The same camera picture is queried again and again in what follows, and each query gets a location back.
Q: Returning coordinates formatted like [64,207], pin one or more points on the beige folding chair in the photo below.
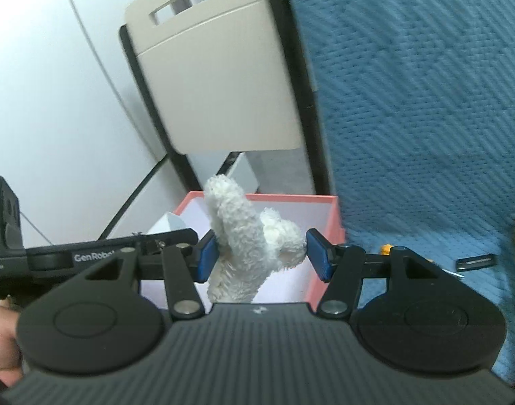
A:
[206,71]

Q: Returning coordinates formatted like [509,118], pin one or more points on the blue quilted chair cushion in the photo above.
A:
[409,114]

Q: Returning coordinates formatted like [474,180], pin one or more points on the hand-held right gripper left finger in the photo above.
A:
[206,257]

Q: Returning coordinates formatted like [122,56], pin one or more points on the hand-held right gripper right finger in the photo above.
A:
[318,257]

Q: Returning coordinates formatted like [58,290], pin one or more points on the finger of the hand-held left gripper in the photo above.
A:
[173,235]

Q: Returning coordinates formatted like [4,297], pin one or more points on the pink cardboard box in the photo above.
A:
[327,219]

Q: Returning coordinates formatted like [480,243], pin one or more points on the black stick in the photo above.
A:
[477,262]

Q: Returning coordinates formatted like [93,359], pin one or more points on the white plush toy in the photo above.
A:
[240,236]

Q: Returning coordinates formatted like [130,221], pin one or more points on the person's left hand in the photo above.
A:
[2,341]

